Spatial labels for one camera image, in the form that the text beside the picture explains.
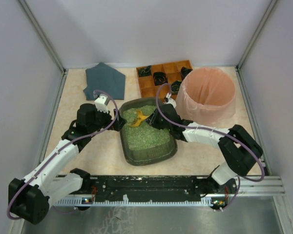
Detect yellow litter scoop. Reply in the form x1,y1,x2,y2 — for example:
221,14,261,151
128,109,149,127

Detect dark grey litter box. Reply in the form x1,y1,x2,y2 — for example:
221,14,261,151
119,97,178,166

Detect trash bin with pink bag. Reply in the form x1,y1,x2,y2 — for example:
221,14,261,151
175,67,236,126

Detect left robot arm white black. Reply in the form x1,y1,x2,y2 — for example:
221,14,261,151
6,103,124,224

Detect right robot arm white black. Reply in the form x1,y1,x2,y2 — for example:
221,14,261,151
146,104,265,186

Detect green litter pellets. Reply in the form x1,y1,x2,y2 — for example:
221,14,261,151
123,105,170,151

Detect rolled tie yellow floral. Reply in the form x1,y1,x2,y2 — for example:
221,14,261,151
171,80,182,95

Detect folded grey-blue cloth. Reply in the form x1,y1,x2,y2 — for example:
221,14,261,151
83,62,126,101

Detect orange wooden compartment tray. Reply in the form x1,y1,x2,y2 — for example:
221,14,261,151
136,60,193,100

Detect rolled tie orange pattern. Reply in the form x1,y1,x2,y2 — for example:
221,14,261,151
153,72,167,86

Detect rolled tie green pattern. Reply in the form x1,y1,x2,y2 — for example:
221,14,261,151
137,65,151,77

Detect rolled tie dark grey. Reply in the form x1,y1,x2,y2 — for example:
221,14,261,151
180,66,192,80

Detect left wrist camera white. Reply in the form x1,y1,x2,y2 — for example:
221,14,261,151
94,94,109,113

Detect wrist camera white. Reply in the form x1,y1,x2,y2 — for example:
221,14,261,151
94,94,109,113
164,93,176,108

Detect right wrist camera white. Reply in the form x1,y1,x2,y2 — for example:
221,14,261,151
164,93,176,108

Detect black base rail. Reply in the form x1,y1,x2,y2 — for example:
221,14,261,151
63,174,237,210

